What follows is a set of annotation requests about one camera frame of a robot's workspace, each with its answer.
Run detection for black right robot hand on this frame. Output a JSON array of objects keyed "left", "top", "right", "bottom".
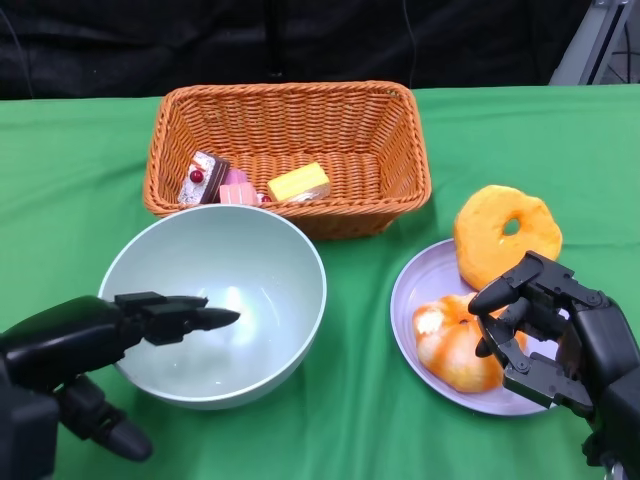
[{"left": 467, "top": 250, "right": 640, "bottom": 426}]

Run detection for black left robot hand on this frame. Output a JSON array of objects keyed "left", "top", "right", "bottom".
[{"left": 0, "top": 290, "right": 242, "bottom": 462}]

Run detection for orange glazed ring bread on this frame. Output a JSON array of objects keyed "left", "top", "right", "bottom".
[
  {"left": 453, "top": 184, "right": 565, "bottom": 291},
  {"left": 412, "top": 293, "right": 527, "bottom": 395}
]

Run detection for pale green bowl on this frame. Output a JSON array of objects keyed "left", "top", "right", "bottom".
[{"left": 98, "top": 203, "right": 329, "bottom": 411}]

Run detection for chocolate cake slice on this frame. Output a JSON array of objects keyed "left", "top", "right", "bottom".
[{"left": 178, "top": 150, "right": 232, "bottom": 206}]

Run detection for pink layered cake slice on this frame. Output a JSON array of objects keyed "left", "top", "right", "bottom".
[{"left": 218, "top": 182, "right": 274, "bottom": 206}]

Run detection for yellow cake slice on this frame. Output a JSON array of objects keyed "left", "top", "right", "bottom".
[{"left": 266, "top": 162, "right": 332, "bottom": 204}]

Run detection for lavender plate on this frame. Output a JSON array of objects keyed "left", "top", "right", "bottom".
[{"left": 389, "top": 238, "right": 569, "bottom": 417}]

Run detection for orange wicker basket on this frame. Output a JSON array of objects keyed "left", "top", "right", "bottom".
[{"left": 143, "top": 80, "right": 433, "bottom": 241}]

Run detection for green tablecloth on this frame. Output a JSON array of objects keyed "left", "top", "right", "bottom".
[{"left": 0, "top": 83, "right": 640, "bottom": 480}]

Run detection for black backdrop cloth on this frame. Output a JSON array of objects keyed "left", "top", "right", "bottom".
[{"left": 0, "top": 0, "right": 591, "bottom": 104}]

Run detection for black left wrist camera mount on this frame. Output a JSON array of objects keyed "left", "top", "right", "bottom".
[{"left": 0, "top": 349, "right": 61, "bottom": 480}]

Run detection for grey aluminium frame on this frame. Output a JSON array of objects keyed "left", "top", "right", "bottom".
[{"left": 549, "top": 0, "right": 640, "bottom": 86}]

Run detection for thin black hanging cable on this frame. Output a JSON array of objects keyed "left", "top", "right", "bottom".
[{"left": 402, "top": 0, "right": 418, "bottom": 90}]

